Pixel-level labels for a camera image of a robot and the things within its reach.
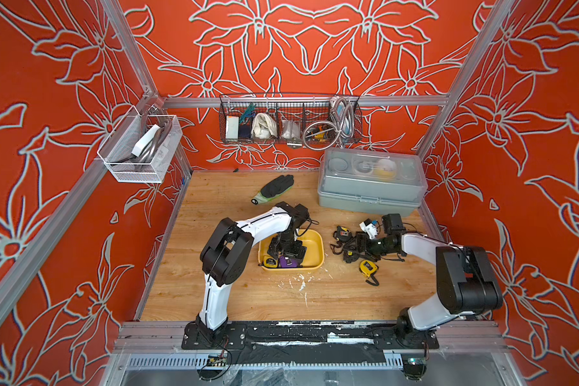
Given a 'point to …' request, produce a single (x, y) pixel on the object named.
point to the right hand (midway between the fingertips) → (347, 249)
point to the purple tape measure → (288, 262)
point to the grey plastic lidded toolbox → (374, 180)
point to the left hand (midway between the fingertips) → (291, 259)
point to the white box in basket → (232, 127)
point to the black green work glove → (273, 189)
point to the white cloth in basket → (263, 126)
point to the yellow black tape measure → (269, 262)
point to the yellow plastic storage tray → (314, 256)
